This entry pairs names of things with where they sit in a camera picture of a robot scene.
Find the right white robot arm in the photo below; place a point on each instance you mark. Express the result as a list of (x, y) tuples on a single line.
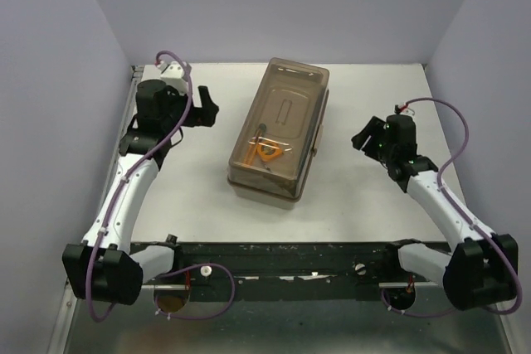
[(481, 266)]

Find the orange tape measure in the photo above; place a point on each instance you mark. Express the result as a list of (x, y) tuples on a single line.
[(268, 151)]

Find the beige tool box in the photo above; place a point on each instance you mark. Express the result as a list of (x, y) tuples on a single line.
[(291, 101)]

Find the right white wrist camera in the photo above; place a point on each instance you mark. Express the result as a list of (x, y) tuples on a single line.
[(404, 109)]

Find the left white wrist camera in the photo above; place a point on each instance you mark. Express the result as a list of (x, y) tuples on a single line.
[(174, 75)]

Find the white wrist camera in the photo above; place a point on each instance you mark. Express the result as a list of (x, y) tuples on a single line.
[(174, 75), (404, 109)]

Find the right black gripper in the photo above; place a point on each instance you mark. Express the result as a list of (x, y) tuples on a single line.
[(375, 128)]

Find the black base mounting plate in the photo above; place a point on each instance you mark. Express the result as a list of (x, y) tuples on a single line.
[(273, 272)]

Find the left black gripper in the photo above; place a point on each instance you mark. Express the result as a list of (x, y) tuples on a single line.
[(200, 117)]

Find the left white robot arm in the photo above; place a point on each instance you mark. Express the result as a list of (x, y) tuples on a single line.
[(102, 266)]

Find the orange black utility knife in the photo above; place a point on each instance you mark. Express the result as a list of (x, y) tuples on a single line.
[(254, 150)]

